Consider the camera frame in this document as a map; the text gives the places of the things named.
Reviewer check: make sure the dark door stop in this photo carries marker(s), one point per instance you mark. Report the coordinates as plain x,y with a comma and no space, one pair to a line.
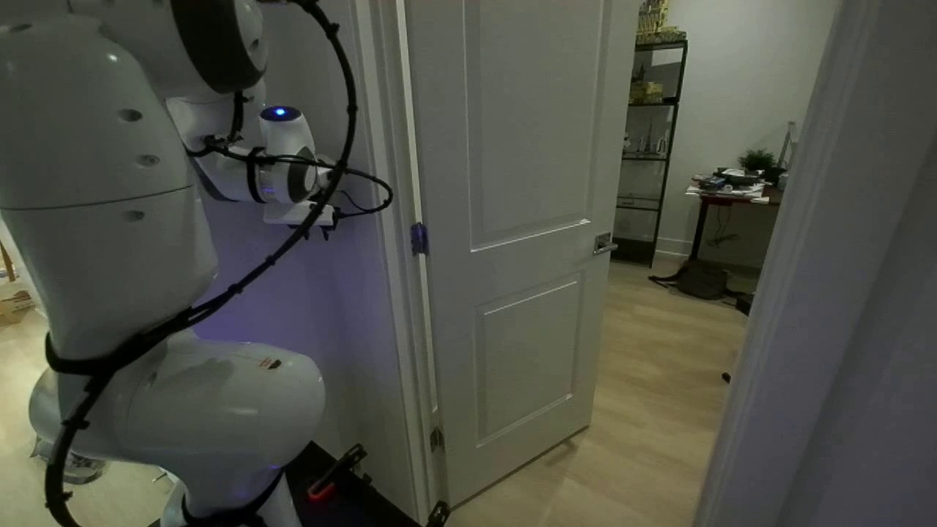
441,513

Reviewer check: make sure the black bag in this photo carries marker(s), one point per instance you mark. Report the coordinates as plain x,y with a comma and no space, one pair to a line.
702,282

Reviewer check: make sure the black metal shelf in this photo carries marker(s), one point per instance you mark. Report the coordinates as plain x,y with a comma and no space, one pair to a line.
674,146

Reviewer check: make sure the metal door hinge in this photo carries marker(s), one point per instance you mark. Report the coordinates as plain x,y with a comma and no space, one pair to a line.
438,440
419,238

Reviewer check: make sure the cluttered papers pile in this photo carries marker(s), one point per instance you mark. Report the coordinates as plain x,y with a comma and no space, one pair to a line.
728,183

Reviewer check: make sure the small green potted plant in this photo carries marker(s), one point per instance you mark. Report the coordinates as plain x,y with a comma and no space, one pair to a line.
761,162

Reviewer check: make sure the orange black clamp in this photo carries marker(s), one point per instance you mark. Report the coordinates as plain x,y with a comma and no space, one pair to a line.
339,471

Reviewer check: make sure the yellowish decoration plant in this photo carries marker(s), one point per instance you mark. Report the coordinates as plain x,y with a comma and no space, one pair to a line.
651,17

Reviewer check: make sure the white panel door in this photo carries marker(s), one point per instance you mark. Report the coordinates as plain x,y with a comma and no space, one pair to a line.
528,146

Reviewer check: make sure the small dark floor object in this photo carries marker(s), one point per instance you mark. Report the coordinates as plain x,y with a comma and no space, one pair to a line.
724,373

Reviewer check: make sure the wooden desk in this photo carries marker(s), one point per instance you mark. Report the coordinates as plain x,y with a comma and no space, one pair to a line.
733,229

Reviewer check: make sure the black mounting table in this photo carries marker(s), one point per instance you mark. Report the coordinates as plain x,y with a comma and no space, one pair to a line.
371,506

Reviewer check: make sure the white door frame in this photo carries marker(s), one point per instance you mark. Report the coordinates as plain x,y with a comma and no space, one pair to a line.
831,294
399,294

